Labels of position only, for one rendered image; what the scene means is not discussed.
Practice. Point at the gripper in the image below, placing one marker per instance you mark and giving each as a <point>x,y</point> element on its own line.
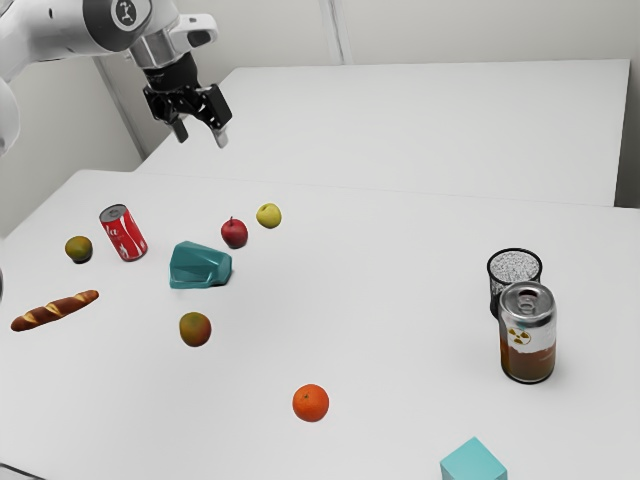
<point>175,82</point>

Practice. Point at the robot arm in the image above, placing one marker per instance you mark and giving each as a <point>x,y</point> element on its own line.
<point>60,30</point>

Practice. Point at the teal faceted mug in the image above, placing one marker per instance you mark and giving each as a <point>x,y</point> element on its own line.
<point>198,266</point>

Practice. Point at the red apple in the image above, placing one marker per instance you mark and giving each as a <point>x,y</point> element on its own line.
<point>234,233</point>

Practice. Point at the yellow-green apple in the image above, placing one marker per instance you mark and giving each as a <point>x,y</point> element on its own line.
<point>269,215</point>

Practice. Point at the red soda can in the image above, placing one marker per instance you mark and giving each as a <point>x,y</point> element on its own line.
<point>123,233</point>

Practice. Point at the small green-orange fruit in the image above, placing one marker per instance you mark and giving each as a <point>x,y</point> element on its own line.
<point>78,248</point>

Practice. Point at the large green-orange fruit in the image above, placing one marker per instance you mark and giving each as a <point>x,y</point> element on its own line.
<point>195,329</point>

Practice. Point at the brown baguette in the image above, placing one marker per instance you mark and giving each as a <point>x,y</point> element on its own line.
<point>52,310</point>

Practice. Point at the orange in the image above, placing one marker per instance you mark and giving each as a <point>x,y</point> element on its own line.
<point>310,402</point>

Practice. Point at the black mesh pen holder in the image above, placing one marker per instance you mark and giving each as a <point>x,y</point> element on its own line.
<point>510,272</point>

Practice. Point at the silver and brown can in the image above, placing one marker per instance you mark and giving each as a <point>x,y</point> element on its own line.
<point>528,335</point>

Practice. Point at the teal block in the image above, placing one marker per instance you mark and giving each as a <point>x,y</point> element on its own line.
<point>472,461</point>

